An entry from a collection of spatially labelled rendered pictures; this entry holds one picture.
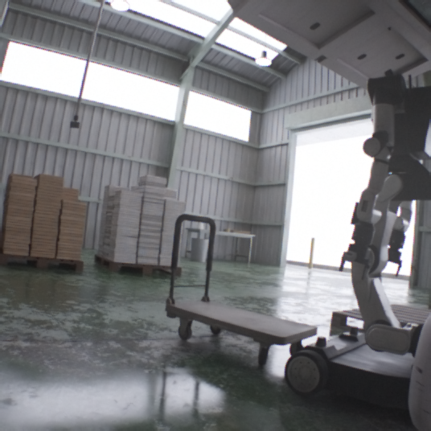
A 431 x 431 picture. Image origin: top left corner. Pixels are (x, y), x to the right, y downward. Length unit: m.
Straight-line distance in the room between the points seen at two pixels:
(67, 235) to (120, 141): 5.36
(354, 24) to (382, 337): 1.48
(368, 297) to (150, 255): 4.27
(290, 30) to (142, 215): 4.08
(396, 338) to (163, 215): 4.53
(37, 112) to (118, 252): 5.18
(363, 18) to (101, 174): 8.44
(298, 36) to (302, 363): 1.56
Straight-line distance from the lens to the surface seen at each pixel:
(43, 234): 4.93
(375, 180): 1.53
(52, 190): 4.95
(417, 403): 0.80
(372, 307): 1.72
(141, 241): 5.52
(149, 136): 10.31
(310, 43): 2.07
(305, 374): 1.67
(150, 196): 5.56
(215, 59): 11.37
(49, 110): 9.69
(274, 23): 1.92
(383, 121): 1.57
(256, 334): 1.91
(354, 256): 1.50
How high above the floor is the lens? 0.64
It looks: 4 degrees up
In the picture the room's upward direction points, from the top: 6 degrees clockwise
